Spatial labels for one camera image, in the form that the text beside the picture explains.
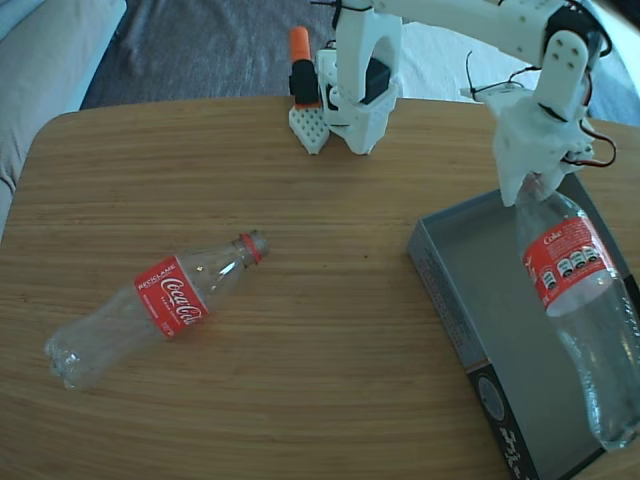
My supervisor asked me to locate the clear bottle Coke nutrition label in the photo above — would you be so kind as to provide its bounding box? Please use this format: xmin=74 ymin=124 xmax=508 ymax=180
xmin=512 ymin=172 xmax=640 ymax=454

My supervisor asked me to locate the clear bottle Coca-Cola logo label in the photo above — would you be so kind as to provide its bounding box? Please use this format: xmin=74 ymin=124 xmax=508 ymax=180
xmin=43 ymin=228 xmax=271 ymax=391

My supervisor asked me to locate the grey cardboard box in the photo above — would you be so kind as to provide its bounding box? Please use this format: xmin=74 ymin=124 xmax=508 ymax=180
xmin=405 ymin=162 xmax=640 ymax=480

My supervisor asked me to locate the white cloth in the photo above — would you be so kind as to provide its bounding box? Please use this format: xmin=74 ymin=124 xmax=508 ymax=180
xmin=397 ymin=14 xmax=586 ymax=116

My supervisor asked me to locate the orange black clamp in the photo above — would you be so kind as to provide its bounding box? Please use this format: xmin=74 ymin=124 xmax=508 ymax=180
xmin=288 ymin=24 xmax=321 ymax=110

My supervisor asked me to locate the dark grey rug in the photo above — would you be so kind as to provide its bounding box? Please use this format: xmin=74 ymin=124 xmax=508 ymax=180
xmin=78 ymin=0 xmax=554 ymax=112

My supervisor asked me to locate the flat white camera mount plate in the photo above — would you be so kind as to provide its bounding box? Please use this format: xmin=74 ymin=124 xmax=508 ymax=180
xmin=459 ymin=83 xmax=531 ymax=106

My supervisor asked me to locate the black camera cable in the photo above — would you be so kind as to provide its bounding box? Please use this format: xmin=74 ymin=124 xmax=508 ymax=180
xmin=467 ymin=49 xmax=544 ymax=99

